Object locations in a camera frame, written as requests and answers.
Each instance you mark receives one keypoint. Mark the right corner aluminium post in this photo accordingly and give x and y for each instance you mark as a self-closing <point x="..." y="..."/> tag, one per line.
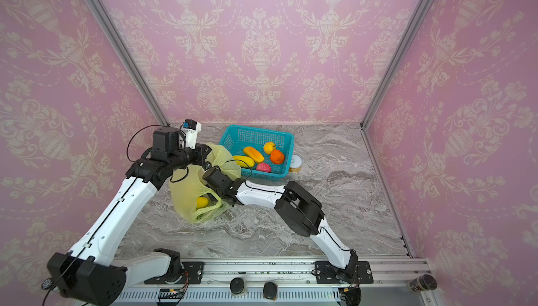
<point x="416" y="19"/>

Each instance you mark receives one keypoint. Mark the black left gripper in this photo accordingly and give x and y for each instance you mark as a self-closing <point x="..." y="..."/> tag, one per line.
<point x="202" y="153"/>

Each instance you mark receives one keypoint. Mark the yellow plastic bag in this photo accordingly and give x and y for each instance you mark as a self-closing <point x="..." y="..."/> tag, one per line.
<point x="187" y="185"/>

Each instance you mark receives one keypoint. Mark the black knob left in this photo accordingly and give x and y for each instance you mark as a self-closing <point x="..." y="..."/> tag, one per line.
<point x="237" y="286"/>

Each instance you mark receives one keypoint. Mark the black knob right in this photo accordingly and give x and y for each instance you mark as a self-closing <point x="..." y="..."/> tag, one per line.
<point x="270" y="291"/>

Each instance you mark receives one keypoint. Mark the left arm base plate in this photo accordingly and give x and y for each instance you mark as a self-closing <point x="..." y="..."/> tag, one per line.
<point x="191" y="272"/>

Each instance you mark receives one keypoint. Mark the left corner aluminium post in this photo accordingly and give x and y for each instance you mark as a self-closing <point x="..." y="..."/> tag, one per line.
<point x="105" y="20"/>

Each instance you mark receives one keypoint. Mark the dark jar right corner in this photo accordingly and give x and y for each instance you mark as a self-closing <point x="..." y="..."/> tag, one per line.
<point x="422" y="283"/>

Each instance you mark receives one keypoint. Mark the black knob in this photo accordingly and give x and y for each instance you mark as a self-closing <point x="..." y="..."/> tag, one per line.
<point x="270" y="291"/>
<point x="237" y="286"/>

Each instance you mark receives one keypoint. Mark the corner aluminium post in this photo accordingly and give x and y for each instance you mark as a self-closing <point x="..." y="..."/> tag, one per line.
<point x="105" y="20"/>
<point x="416" y="19"/>

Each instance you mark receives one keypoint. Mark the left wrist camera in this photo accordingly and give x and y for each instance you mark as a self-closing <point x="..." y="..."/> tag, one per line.
<point x="191" y="128"/>

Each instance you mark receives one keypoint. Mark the yellow toy fruit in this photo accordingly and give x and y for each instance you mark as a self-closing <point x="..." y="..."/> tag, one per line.
<point x="245" y="162"/>

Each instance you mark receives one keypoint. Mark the yellow toy banana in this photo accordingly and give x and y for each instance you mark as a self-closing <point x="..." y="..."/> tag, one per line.
<point x="202" y="202"/>

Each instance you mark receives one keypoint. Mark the teal plastic basket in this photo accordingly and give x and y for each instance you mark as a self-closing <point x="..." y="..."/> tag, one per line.
<point x="238" y="137"/>

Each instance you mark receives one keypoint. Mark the orange-yellow toy mango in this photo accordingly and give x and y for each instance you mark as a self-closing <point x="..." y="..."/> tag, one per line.
<point x="254" y="154"/>

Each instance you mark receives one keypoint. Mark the orange toy fruit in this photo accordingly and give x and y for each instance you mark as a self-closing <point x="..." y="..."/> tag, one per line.
<point x="277" y="157"/>

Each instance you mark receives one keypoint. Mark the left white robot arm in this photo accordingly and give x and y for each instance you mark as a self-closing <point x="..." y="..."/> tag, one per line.
<point x="88" y="271"/>

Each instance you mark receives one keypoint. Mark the pink toy fruit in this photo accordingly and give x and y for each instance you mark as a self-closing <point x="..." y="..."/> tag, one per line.
<point x="264" y="167"/>

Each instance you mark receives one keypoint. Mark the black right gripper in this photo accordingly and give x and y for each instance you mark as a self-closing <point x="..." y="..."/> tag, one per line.
<point x="208" y="173"/>

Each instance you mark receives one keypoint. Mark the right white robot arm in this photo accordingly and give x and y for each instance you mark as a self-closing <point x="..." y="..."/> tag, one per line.
<point x="300" y="210"/>

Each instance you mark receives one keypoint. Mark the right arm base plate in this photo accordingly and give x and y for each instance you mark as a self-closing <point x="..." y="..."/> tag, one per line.
<point x="326" y="273"/>

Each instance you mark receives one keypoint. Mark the aluminium front rail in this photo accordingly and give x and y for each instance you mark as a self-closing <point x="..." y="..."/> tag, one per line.
<point x="296" y="284"/>

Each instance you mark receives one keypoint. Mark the small yellow toy lemon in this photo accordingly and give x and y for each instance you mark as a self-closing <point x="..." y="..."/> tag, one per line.
<point x="269" y="147"/>

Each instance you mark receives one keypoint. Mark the purple bottle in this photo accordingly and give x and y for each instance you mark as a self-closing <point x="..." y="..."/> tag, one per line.
<point x="47" y="284"/>

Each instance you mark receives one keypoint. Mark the small orange-print tin can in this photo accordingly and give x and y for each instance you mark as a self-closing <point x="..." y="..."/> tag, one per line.
<point x="296" y="164"/>

